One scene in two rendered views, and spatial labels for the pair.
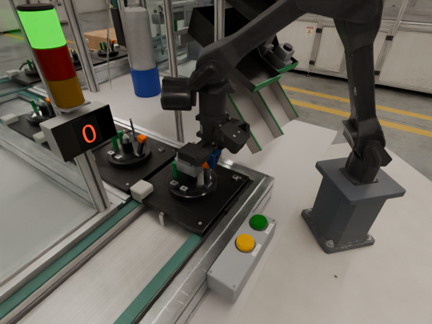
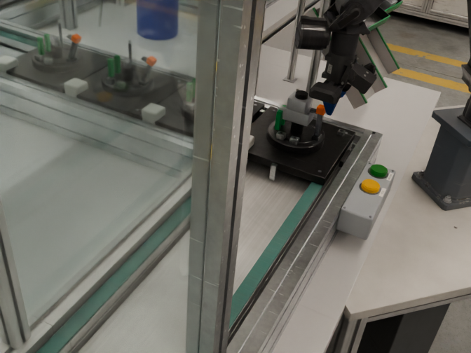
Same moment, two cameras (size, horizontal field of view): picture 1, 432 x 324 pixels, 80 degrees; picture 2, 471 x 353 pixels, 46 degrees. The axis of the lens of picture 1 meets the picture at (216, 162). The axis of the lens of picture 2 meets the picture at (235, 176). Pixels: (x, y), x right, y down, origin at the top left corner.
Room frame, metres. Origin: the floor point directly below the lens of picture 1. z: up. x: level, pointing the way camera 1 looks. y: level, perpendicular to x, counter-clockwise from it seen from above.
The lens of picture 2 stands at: (-0.58, 0.39, 1.67)
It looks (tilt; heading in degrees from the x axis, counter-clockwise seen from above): 36 degrees down; 350
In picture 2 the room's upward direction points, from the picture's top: 5 degrees clockwise
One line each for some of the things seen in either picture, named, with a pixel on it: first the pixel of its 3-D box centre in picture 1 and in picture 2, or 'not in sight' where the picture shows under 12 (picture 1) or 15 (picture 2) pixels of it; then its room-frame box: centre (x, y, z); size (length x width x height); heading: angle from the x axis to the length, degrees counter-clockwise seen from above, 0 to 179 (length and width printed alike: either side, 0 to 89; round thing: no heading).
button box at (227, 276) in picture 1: (243, 251); (366, 198); (0.35, -0.07, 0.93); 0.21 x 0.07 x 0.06; 147
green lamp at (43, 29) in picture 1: (43, 27); not in sight; (0.45, 0.27, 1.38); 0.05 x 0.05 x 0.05
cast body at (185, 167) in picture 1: (186, 157); (296, 105); (0.55, 0.08, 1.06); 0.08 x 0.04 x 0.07; 57
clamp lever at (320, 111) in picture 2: (204, 171); (316, 119); (0.52, 0.03, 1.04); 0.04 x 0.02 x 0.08; 57
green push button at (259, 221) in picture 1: (258, 222); (378, 171); (0.41, -0.10, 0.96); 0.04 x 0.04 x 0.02
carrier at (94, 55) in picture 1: (107, 47); not in sight; (1.92, 0.76, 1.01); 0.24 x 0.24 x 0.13; 57
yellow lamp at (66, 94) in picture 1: (65, 89); not in sight; (0.45, 0.27, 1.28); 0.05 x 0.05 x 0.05
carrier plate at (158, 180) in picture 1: (192, 186); (294, 141); (0.54, 0.07, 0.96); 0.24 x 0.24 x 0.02; 57
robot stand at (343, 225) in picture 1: (345, 204); (462, 157); (0.47, -0.34, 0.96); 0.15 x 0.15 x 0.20; 12
